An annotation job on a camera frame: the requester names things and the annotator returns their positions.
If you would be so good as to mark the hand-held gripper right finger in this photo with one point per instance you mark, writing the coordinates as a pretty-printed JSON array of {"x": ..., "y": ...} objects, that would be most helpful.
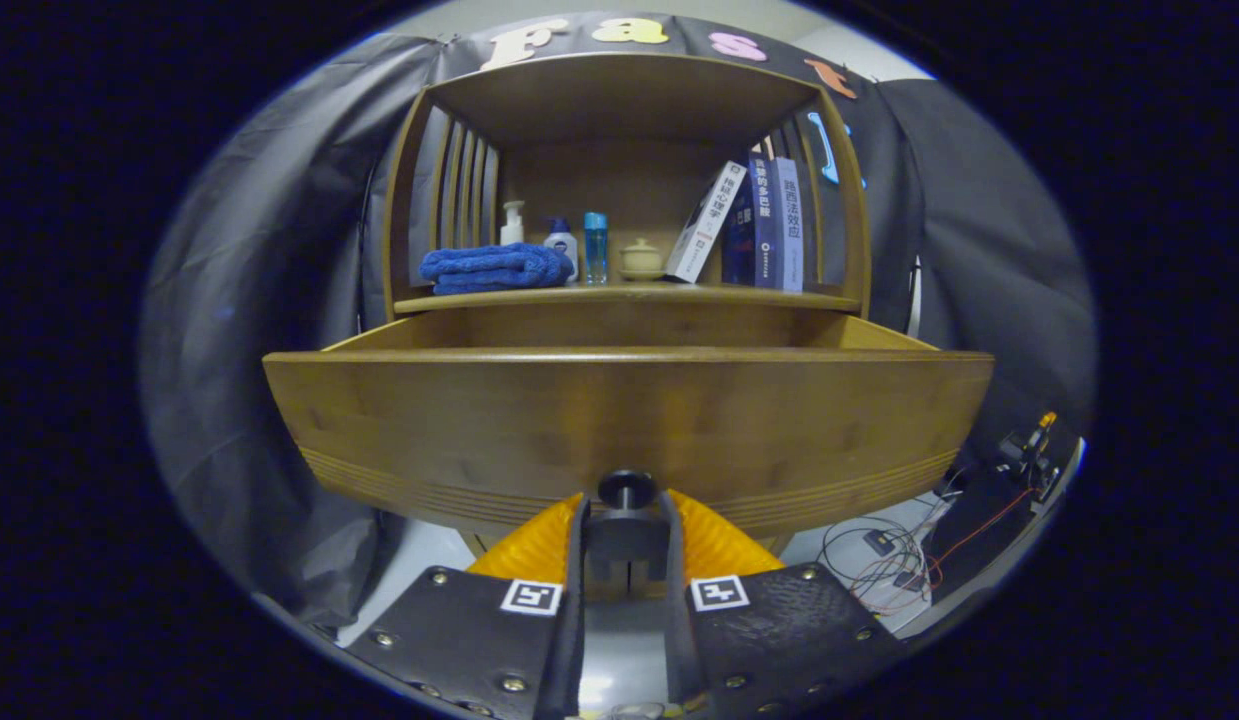
[{"x": 676, "y": 620}]

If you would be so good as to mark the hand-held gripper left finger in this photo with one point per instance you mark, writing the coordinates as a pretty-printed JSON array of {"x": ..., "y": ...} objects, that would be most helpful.
[{"x": 574, "y": 620}]

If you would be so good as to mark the wooden drawer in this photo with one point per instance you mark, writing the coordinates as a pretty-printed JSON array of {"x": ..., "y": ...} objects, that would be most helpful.
[{"x": 629, "y": 420}]

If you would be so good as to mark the wooden countertop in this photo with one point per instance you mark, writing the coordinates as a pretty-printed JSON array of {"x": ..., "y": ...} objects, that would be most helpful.
[{"x": 629, "y": 296}]

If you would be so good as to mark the wooden cabinet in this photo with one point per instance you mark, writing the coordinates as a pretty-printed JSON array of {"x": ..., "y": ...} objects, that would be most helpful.
[{"x": 629, "y": 190}]

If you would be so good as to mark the black device with orange part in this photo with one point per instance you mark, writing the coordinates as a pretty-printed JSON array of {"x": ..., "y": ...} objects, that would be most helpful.
[{"x": 979, "y": 520}]

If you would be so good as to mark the beige lidded teacup with saucer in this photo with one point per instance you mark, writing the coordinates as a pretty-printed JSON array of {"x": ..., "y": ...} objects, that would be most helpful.
[{"x": 641, "y": 262}]

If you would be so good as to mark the blue folded towel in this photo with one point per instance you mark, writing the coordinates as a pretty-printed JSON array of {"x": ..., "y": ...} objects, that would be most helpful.
[{"x": 494, "y": 268}]

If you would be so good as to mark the clear blue bottle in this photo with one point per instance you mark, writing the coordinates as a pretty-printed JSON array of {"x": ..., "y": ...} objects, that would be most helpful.
[{"x": 596, "y": 250}]

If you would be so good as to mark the white bottle with blue cap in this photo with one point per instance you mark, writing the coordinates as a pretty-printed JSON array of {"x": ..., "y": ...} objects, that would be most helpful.
[{"x": 562, "y": 245}]

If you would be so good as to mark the white pump bottle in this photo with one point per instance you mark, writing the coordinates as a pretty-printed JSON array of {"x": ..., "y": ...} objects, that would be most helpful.
[{"x": 512, "y": 232}]

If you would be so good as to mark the white book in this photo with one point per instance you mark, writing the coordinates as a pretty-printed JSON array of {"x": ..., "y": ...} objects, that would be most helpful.
[{"x": 704, "y": 225}]

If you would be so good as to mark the dark blue book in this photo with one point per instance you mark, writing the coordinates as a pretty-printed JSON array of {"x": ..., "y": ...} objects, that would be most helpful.
[{"x": 766, "y": 230}]

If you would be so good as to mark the pale blue book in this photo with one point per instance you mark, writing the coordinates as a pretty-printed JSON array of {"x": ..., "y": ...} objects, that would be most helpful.
[{"x": 790, "y": 230}]

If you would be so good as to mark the black backdrop cloth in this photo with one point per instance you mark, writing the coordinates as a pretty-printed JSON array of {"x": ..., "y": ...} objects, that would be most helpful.
[{"x": 259, "y": 300}]

